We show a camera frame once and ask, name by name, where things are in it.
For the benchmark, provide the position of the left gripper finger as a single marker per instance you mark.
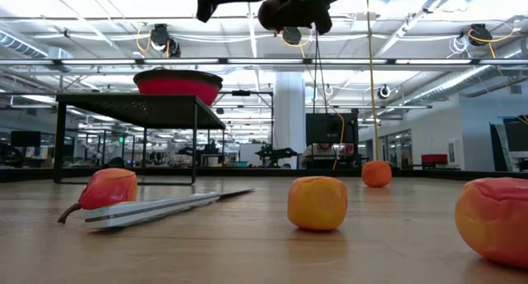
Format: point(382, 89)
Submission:
point(206, 7)

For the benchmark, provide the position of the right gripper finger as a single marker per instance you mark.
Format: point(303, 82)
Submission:
point(309, 11)

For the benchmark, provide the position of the dark red pomegranate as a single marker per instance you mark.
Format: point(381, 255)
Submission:
point(270, 15)

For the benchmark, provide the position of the red collapsible bowl grey rim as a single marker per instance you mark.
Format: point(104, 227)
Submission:
point(177, 88)

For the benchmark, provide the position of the small orange mandarin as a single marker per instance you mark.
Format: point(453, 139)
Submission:
point(376, 174)

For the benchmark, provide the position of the black background robot arm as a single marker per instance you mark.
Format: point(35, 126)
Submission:
point(274, 154)

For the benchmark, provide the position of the white pillar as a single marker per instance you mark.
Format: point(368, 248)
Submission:
point(288, 110)

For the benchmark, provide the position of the black monitor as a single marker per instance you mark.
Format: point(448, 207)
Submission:
point(330, 129)

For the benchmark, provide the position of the black perforated metal shelf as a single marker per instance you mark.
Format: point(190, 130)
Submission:
point(140, 110)

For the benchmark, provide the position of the person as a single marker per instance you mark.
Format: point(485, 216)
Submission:
point(321, 152)

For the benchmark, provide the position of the red-topped black cart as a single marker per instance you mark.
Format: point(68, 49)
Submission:
point(434, 159)

